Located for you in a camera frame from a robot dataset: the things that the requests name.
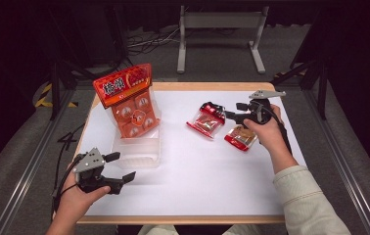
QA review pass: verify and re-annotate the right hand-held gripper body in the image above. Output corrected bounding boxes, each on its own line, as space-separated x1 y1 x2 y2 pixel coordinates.
235 90 287 126

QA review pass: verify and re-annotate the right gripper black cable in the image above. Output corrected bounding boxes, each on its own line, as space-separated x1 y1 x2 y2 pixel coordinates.
254 100 294 155

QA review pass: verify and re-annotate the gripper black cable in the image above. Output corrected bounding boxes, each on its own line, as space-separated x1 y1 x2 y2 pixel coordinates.
51 153 87 213
254 100 294 155

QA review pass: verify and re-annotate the clear plastic container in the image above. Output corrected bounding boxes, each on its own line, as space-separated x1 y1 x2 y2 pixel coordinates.
111 97 162 170

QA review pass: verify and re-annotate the yellow and black hazard tape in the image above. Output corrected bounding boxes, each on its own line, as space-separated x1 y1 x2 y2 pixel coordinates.
34 82 78 109

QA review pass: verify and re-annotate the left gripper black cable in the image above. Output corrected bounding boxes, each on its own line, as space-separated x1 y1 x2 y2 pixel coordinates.
51 153 87 213

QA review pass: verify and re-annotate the red and black snack packet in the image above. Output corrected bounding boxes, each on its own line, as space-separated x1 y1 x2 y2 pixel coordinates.
186 101 226 140

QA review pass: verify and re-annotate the grey metal stand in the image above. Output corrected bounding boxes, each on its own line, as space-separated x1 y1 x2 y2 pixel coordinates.
176 4 270 74

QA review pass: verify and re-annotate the person's lap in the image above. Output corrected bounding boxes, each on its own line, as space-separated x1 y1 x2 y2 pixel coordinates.
137 223 263 235

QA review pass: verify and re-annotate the large orange snack bag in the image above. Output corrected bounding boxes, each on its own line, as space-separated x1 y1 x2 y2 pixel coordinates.
92 63 162 139

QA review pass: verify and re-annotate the black tripod stand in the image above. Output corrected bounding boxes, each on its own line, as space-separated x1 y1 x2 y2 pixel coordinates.
270 55 330 120
47 6 107 120

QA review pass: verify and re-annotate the person's right hand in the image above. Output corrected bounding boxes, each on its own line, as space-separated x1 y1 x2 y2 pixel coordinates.
243 104 289 158

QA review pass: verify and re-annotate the person's left hand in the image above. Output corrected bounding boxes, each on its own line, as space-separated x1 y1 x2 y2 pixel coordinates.
53 169 112 220

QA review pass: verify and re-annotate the bundle of floor cables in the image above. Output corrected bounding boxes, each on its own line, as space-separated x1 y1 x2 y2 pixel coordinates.
108 27 182 82

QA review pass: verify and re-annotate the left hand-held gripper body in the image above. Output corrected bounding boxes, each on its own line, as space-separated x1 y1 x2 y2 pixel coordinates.
72 147 126 196

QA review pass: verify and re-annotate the black tape floor mark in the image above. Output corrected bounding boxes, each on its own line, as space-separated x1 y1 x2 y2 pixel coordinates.
57 122 87 155

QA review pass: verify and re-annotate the aluminium rail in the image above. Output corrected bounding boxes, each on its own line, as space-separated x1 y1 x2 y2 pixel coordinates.
0 87 76 235
303 87 370 235

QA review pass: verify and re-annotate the cream snack packet red base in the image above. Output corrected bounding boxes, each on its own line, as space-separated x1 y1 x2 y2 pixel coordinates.
223 124 259 152

